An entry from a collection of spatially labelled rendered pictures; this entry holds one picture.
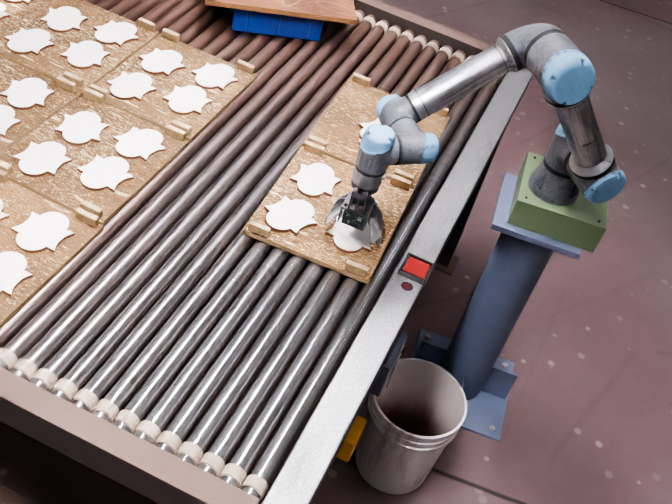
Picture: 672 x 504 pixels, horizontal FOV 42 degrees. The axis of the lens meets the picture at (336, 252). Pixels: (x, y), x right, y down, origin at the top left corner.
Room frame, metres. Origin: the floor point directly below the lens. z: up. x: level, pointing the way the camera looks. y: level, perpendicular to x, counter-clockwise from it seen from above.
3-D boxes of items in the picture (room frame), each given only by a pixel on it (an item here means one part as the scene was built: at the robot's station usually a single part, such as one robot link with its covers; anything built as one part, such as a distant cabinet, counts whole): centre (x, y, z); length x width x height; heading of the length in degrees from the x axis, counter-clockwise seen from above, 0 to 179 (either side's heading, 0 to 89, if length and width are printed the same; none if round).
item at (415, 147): (1.73, -0.11, 1.24); 0.11 x 0.11 x 0.08; 28
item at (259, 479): (1.84, -0.17, 0.90); 1.95 x 0.05 x 0.05; 167
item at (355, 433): (1.28, -0.14, 0.74); 0.09 x 0.08 x 0.24; 167
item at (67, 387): (1.94, 0.27, 0.90); 1.95 x 0.05 x 0.05; 167
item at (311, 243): (1.78, 0.04, 0.93); 0.41 x 0.35 x 0.02; 171
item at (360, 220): (1.67, -0.02, 1.08); 0.09 x 0.08 x 0.12; 171
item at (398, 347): (1.46, -0.18, 0.77); 0.14 x 0.11 x 0.18; 167
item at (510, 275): (2.10, -0.57, 0.44); 0.38 x 0.38 x 0.87; 84
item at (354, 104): (2.20, -0.03, 0.93); 0.41 x 0.35 x 0.02; 170
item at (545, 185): (2.10, -0.56, 1.01); 0.15 x 0.15 x 0.10
